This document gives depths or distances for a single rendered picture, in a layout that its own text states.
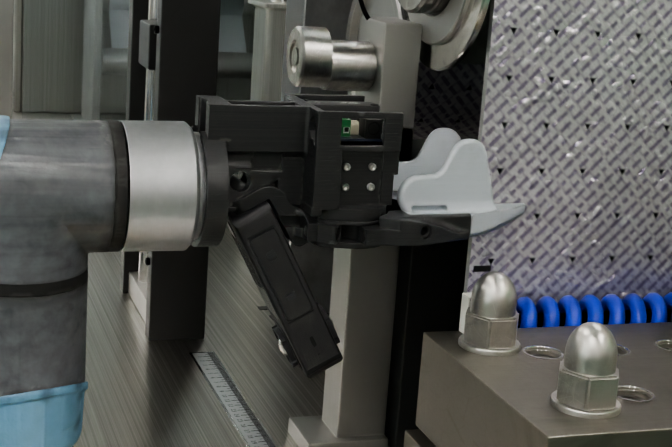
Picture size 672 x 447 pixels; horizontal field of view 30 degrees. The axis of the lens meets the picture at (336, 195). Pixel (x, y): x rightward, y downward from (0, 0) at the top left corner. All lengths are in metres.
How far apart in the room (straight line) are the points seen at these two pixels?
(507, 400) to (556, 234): 0.19
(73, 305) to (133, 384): 0.31
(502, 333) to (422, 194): 0.10
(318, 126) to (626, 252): 0.25
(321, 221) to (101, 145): 0.13
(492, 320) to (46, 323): 0.25
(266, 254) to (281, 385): 0.31
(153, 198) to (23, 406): 0.14
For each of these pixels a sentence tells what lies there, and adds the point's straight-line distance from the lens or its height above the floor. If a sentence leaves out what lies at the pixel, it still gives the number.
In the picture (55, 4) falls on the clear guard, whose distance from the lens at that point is 1.75.
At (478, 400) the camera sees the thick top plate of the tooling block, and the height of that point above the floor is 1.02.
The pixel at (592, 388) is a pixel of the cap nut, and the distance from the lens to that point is 0.65.
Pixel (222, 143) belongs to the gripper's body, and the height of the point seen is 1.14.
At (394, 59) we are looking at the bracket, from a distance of 0.83.
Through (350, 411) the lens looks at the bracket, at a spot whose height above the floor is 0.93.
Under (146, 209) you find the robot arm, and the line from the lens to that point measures 0.69.
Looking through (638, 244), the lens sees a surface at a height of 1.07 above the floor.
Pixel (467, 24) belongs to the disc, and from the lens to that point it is 0.78.
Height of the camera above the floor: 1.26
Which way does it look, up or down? 12 degrees down
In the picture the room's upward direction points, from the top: 4 degrees clockwise
